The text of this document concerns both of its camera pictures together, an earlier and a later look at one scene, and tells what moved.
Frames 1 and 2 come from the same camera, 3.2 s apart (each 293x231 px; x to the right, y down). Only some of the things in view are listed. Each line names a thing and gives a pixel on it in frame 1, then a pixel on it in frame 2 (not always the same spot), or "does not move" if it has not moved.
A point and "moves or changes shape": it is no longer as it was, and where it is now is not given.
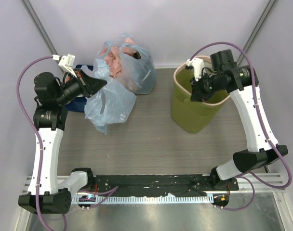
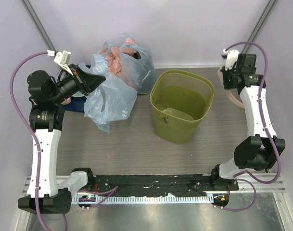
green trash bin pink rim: [190, 116] moves or changes shape
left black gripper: [89, 85] does not move
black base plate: [123, 185] does not move
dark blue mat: [78, 104] does not move
